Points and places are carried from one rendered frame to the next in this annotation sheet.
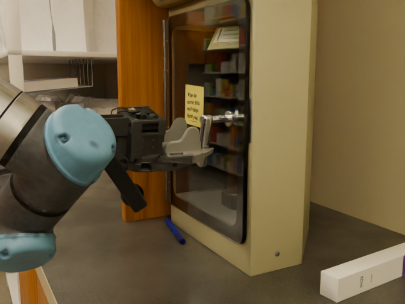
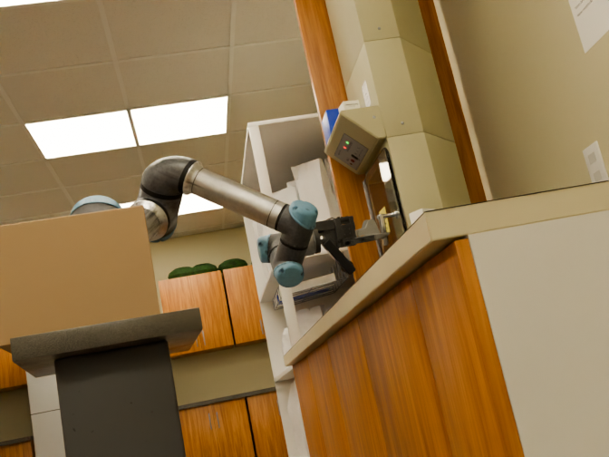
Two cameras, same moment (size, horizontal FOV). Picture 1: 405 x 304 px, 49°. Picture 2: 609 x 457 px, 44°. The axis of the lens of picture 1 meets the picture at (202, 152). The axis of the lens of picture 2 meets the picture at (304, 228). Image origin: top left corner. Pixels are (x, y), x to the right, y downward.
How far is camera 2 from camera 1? 1.48 m
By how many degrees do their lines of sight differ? 29
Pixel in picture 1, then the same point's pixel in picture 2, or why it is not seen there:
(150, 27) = (358, 189)
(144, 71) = (359, 218)
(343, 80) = (510, 189)
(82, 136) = (302, 207)
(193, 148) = (373, 231)
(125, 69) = not seen: hidden behind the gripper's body
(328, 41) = (497, 167)
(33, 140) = (285, 213)
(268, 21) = (400, 155)
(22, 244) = (288, 265)
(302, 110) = (437, 198)
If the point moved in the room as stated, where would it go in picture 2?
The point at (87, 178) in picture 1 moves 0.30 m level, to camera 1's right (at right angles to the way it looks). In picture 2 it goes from (307, 224) to (422, 190)
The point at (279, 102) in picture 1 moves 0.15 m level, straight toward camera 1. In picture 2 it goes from (419, 196) to (397, 188)
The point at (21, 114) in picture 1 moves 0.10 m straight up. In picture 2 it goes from (280, 205) to (272, 168)
